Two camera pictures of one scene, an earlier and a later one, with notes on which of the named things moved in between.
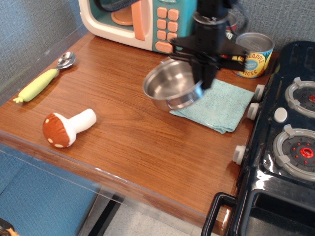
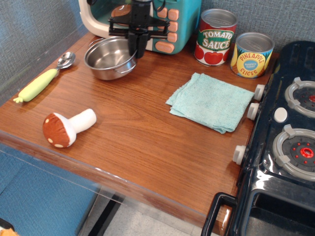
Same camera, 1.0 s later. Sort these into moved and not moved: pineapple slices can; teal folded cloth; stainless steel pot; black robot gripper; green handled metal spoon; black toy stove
Moved: stainless steel pot; black robot gripper
Not moved: teal folded cloth; black toy stove; green handled metal spoon; pineapple slices can
